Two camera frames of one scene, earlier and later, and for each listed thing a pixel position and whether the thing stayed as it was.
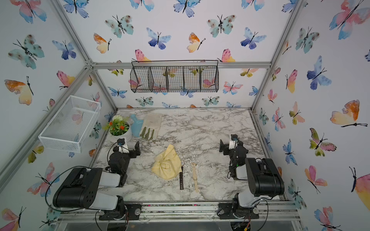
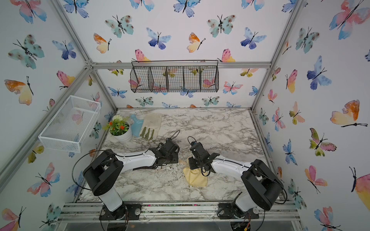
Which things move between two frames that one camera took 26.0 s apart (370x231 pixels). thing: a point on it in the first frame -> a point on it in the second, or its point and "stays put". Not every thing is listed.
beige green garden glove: (151, 125) stays put
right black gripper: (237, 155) -> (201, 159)
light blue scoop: (136, 125) stays put
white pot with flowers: (119, 127) stays put
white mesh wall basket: (69, 127) stays put
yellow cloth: (167, 163) -> (195, 177)
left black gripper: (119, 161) -> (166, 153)
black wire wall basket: (174, 76) stays put
